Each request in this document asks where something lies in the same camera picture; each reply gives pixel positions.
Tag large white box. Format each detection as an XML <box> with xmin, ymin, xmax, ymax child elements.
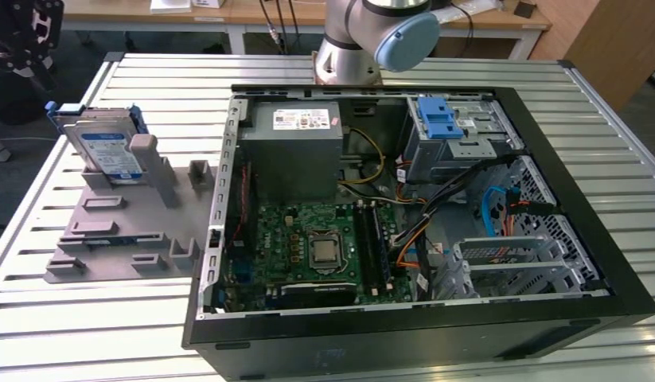
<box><xmin>148</xmin><ymin>0</ymin><xmax>194</xmax><ymax>15</ymax></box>

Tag wooden desk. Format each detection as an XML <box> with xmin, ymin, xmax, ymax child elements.
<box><xmin>60</xmin><ymin>0</ymin><xmax>553</xmax><ymax>55</ymax></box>

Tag yellow and black wires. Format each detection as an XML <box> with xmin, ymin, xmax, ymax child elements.
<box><xmin>337</xmin><ymin>127</ymin><xmax>387</xmax><ymax>186</ymax></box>

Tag black PC case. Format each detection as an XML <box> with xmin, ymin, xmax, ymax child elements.
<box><xmin>180</xmin><ymin>83</ymin><xmax>655</xmax><ymax>381</ymax></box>

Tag green motherboard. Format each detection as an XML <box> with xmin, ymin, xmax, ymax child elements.
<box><xmin>255</xmin><ymin>202</ymin><xmax>414</xmax><ymax>307</ymax></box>

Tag orange wire with black plug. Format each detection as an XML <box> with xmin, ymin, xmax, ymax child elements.
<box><xmin>499</xmin><ymin>190</ymin><xmax>559</xmax><ymax>236</ymax></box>

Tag orange and yellow wire bundle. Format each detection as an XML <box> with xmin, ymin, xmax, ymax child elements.
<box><xmin>393</xmin><ymin>216</ymin><xmax>433</xmax><ymax>272</ymax></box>

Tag hard disk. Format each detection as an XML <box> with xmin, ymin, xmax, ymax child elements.
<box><xmin>44</xmin><ymin>102</ymin><xmax>148</xmax><ymax>185</ymax></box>

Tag grey parts rack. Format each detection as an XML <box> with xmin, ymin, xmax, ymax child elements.
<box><xmin>44</xmin><ymin>134</ymin><xmax>221</xmax><ymax>284</ymax></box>

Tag silver CPU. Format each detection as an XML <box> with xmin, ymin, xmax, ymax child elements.
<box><xmin>310</xmin><ymin>238</ymin><xmax>343</xmax><ymax>268</ymax></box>

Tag black wire bundle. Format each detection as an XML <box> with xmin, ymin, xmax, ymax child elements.
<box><xmin>411</xmin><ymin>157</ymin><xmax>514</xmax><ymax>300</ymax></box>

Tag blue drive latch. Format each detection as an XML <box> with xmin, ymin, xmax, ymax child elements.
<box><xmin>417</xmin><ymin>97</ymin><xmax>465</xmax><ymax>140</ymax></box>

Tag hanging black cable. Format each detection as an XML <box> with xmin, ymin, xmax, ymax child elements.
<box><xmin>258</xmin><ymin>0</ymin><xmax>303</xmax><ymax>55</ymax></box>

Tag black graphics card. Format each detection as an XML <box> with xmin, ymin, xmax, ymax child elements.
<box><xmin>278</xmin><ymin>280</ymin><xmax>358</xmax><ymax>307</ymax></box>

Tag blue wire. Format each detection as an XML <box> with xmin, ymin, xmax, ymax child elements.
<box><xmin>481</xmin><ymin>185</ymin><xmax>519</xmax><ymax>248</ymax></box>

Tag grey power supply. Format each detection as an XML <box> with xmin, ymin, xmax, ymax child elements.
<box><xmin>237</xmin><ymin>99</ymin><xmax>346</xmax><ymax>204</ymax></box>

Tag black RAM stick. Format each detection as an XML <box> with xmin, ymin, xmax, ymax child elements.
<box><xmin>355</xmin><ymin>202</ymin><xmax>381</xmax><ymax>294</ymax></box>

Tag red wire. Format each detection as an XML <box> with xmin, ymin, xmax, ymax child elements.
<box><xmin>223</xmin><ymin>162</ymin><xmax>254</xmax><ymax>251</ymax></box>

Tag metal disk bay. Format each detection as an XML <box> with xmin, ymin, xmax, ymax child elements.
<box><xmin>446</xmin><ymin>234</ymin><xmax>600</xmax><ymax>299</ymax></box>

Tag CPU socket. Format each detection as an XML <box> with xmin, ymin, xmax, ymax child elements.
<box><xmin>303</xmin><ymin>228</ymin><xmax>351</xmax><ymax>276</ymax></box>

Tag grey optical drive cage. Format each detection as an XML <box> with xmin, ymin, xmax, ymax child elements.
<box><xmin>403</xmin><ymin>95</ymin><xmax>523</xmax><ymax>184</ymax></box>

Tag black office chair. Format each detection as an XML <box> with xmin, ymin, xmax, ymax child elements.
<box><xmin>0</xmin><ymin>51</ymin><xmax>58</xmax><ymax>125</ymax></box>

